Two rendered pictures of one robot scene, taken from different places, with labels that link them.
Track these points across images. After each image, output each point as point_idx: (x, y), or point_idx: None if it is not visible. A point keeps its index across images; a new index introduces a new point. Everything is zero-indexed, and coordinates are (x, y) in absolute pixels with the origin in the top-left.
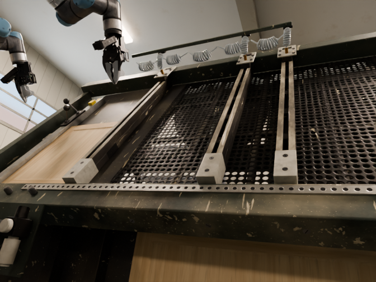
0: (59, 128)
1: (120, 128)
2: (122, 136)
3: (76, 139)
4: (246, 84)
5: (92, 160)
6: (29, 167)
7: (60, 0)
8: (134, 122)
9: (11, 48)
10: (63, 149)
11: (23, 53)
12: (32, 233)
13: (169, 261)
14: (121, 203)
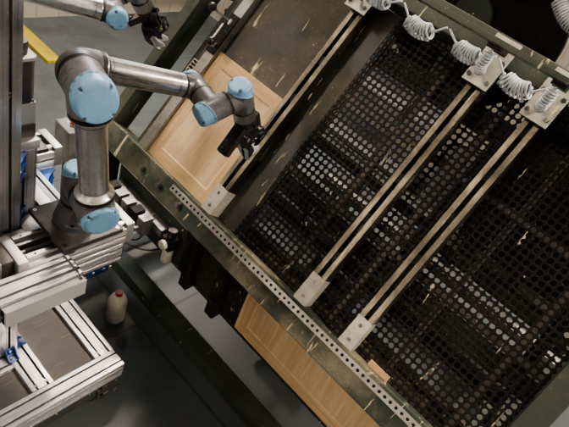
0: (204, 57)
1: (264, 144)
2: (267, 148)
3: None
4: (441, 141)
5: (228, 192)
6: (174, 131)
7: (179, 96)
8: (286, 122)
9: (131, 1)
10: None
11: (146, 4)
12: (181, 246)
13: None
14: (240, 277)
